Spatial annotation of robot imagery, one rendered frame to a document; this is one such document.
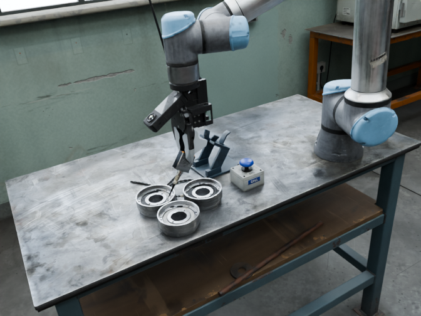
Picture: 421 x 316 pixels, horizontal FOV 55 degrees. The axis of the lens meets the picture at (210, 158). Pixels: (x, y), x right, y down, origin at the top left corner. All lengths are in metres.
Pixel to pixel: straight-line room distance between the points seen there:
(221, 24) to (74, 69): 1.70
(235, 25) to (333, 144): 0.52
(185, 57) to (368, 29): 0.43
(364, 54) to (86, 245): 0.81
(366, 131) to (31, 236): 0.89
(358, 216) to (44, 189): 1.03
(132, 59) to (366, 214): 1.72
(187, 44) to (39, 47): 1.65
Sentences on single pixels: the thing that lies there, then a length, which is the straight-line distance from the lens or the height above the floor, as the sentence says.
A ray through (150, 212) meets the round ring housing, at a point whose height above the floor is 0.82.
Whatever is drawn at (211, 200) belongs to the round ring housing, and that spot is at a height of 0.83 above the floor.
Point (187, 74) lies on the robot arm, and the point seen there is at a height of 1.16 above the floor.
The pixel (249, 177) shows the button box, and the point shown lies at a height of 0.84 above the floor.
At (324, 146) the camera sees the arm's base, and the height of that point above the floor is 0.84.
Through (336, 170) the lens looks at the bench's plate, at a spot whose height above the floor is 0.80.
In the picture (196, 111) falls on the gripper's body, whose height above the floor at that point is 1.06.
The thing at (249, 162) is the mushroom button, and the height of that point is 0.87.
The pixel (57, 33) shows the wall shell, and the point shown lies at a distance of 2.50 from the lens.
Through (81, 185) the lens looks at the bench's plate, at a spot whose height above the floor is 0.80.
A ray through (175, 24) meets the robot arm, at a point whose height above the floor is 1.27.
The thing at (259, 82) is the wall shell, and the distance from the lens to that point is 3.15.
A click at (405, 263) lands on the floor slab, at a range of 2.20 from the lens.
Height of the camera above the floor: 1.42
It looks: 28 degrees down
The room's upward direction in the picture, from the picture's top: 5 degrees counter-clockwise
